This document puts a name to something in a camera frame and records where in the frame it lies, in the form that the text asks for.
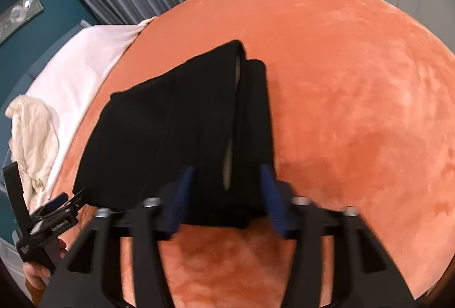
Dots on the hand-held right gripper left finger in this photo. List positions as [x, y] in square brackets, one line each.
[177, 204]

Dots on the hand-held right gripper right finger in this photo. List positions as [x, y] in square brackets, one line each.
[273, 201]

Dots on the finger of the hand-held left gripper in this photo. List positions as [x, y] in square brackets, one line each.
[55, 203]
[75, 201]

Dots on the black pants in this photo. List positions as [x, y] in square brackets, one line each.
[160, 133]

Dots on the person's left hand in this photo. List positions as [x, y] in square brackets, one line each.
[35, 274]

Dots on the cream quilted cloth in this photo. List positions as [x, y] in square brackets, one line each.
[32, 137]

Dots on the orange plush blanket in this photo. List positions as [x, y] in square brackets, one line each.
[355, 98]

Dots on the white bed sheet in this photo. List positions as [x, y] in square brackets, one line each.
[81, 69]

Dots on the glass wall picture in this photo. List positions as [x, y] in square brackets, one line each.
[17, 16]

